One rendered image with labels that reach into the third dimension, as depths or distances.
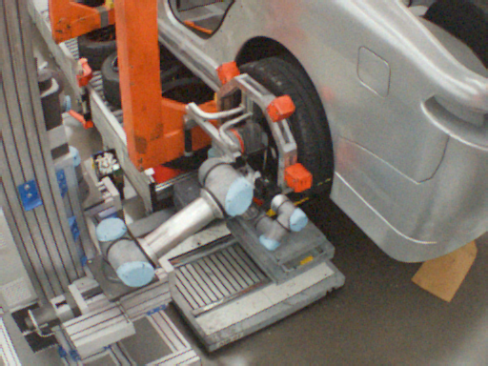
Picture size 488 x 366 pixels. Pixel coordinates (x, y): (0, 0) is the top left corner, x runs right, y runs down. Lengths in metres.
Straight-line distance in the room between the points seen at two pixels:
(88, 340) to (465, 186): 1.47
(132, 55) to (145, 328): 1.26
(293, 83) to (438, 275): 1.49
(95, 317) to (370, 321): 1.51
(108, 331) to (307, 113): 1.18
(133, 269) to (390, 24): 1.17
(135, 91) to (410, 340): 1.88
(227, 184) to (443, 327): 1.65
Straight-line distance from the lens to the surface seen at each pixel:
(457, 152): 1.87
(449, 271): 3.35
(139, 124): 2.83
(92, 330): 2.10
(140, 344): 2.67
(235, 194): 1.90
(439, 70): 1.78
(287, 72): 2.47
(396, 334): 3.00
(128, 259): 1.89
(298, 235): 3.06
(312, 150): 2.40
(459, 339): 3.07
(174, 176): 3.34
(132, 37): 2.57
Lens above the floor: 2.43
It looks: 41 degrees down
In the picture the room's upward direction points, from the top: straight up
